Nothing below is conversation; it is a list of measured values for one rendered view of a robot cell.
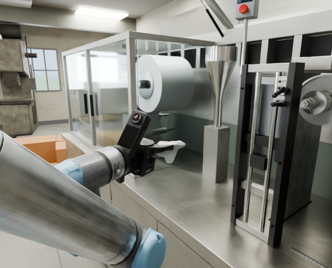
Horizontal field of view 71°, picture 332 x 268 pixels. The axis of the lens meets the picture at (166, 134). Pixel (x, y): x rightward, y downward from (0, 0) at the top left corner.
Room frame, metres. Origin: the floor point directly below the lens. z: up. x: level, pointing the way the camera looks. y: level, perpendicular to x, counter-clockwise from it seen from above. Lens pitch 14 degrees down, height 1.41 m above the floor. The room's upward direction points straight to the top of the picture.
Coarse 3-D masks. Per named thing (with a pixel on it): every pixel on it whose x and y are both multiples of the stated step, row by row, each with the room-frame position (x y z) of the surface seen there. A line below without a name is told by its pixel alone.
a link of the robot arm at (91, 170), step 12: (84, 156) 0.43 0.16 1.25; (96, 156) 0.44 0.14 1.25; (60, 168) 0.38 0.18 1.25; (72, 168) 0.39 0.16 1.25; (84, 168) 0.40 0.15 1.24; (96, 168) 0.42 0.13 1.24; (108, 168) 0.44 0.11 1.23; (84, 180) 0.39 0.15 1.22; (96, 180) 0.41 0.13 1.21; (108, 180) 0.44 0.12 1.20; (96, 192) 0.41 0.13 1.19
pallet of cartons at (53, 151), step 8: (40, 136) 3.58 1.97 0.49; (48, 136) 3.58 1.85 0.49; (24, 144) 3.15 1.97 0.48; (32, 144) 3.19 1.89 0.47; (40, 144) 3.23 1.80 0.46; (48, 144) 3.27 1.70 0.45; (56, 144) 3.13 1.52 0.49; (64, 144) 3.13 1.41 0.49; (40, 152) 3.22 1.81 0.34; (48, 152) 3.27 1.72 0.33; (56, 152) 2.88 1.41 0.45; (64, 152) 2.92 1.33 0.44; (48, 160) 3.26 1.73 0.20; (56, 160) 3.31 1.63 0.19
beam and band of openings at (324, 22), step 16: (304, 16) 1.05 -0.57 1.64; (320, 16) 1.01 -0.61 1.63; (224, 32) 1.39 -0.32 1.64; (240, 32) 1.30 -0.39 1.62; (256, 32) 1.23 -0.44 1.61; (272, 32) 1.16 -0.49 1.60; (288, 32) 1.10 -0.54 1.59; (304, 32) 1.05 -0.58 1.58; (320, 32) 1.01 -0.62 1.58; (240, 48) 1.30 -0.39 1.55; (256, 48) 1.31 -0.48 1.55; (272, 48) 1.20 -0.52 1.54; (288, 48) 1.17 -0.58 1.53; (304, 48) 1.08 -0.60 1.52; (320, 48) 1.06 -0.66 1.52
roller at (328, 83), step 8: (312, 80) 0.70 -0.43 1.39; (320, 80) 0.69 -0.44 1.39; (328, 80) 0.67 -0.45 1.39; (304, 88) 0.72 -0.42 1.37; (312, 88) 0.70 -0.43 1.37; (320, 88) 0.68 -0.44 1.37; (328, 88) 0.67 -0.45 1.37; (304, 112) 0.71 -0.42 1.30; (328, 112) 0.66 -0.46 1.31; (312, 120) 0.69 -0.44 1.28; (320, 120) 0.67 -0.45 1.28; (328, 120) 0.66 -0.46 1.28
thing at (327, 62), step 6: (294, 60) 0.72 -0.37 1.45; (300, 60) 0.70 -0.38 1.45; (306, 60) 0.69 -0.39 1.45; (312, 60) 0.68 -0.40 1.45; (318, 60) 0.66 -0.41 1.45; (324, 60) 0.65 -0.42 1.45; (330, 60) 0.64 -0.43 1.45; (306, 66) 0.69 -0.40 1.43; (312, 66) 0.67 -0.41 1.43; (318, 66) 0.66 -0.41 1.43; (324, 66) 0.65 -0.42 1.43; (330, 66) 0.64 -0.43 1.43
